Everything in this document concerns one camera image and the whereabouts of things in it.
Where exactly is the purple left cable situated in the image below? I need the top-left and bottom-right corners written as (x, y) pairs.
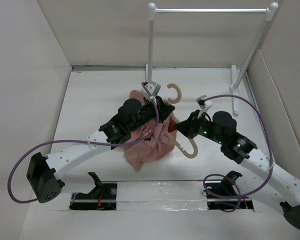
top-left (8, 82), bottom-right (161, 203)

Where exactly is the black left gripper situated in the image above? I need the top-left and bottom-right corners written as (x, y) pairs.
top-left (128, 95), bottom-right (175, 133)

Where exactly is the pink t-shirt with pixel print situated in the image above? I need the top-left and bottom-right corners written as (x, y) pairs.
top-left (124, 90), bottom-right (177, 172)

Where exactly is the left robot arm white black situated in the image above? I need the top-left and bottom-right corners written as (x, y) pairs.
top-left (26, 96), bottom-right (175, 204)

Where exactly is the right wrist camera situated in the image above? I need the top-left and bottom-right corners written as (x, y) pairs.
top-left (196, 95), bottom-right (212, 112)

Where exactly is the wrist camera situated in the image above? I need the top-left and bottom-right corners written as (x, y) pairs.
top-left (140, 81), bottom-right (161, 99)
top-left (196, 95), bottom-right (212, 112)

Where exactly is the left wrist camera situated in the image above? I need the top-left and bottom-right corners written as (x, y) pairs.
top-left (140, 81), bottom-right (161, 99)

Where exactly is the wooden clothes hanger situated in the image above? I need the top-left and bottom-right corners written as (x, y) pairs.
top-left (164, 83), bottom-right (199, 160)

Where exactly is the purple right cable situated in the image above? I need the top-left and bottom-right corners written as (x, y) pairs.
top-left (196, 94), bottom-right (275, 212)

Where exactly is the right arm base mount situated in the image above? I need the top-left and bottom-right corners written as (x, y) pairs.
top-left (201, 170), bottom-right (254, 213)

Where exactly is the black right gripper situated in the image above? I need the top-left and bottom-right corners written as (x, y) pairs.
top-left (173, 109), bottom-right (225, 145)

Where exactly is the white clothes rack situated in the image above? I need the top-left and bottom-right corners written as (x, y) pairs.
top-left (144, 0), bottom-right (280, 116)

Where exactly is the purple cable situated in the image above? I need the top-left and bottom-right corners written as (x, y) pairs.
top-left (8, 82), bottom-right (161, 203)
top-left (196, 94), bottom-right (275, 212)

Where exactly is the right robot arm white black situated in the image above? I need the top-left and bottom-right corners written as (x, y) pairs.
top-left (175, 110), bottom-right (300, 230)

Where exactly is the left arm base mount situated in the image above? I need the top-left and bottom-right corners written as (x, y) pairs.
top-left (69, 172), bottom-right (118, 211)

